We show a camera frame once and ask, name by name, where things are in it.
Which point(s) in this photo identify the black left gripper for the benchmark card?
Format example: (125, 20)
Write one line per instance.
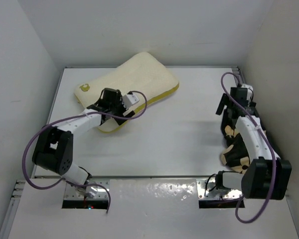
(119, 100)

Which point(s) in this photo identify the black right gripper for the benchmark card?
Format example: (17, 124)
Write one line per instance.
(224, 101)

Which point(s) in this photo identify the cream pillow with yellow edge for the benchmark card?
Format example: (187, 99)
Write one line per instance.
(141, 73)

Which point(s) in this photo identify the black pillowcase with beige flowers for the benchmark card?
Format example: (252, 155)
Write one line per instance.
(235, 155)

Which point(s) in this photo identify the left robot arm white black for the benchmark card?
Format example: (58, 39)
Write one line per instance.
(54, 147)

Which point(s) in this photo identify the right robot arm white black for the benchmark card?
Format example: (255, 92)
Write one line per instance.
(250, 152)

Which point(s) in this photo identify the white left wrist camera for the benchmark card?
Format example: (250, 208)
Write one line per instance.
(130, 99)

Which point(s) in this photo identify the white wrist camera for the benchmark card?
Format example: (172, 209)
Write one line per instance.
(248, 87)
(130, 99)

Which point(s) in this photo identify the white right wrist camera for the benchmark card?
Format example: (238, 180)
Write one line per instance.
(248, 87)

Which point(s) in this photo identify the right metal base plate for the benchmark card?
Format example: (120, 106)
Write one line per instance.
(207, 191)

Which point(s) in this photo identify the metal base plate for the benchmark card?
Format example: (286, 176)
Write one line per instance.
(92, 193)
(207, 191)

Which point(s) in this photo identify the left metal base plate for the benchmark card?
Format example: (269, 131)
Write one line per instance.
(92, 193)

